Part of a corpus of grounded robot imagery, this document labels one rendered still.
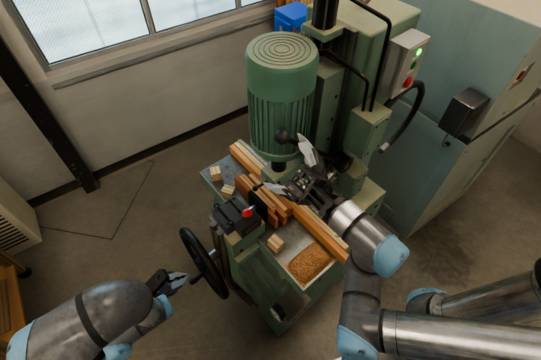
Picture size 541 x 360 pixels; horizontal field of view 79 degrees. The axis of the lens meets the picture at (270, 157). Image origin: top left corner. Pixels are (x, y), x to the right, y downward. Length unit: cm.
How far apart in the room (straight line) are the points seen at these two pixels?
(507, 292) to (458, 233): 167
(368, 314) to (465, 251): 178
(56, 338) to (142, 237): 158
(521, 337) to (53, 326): 78
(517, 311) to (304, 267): 53
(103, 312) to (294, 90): 59
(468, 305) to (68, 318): 81
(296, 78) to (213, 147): 195
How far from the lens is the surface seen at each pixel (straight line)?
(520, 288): 81
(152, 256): 222
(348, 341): 69
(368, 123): 94
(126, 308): 77
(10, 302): 224
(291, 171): 109
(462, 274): 235
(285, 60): 76
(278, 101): 78
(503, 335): 68
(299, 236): 114
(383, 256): 65
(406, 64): 94
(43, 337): 78
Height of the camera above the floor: 191
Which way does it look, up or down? 49 degrees down
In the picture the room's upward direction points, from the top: straight up
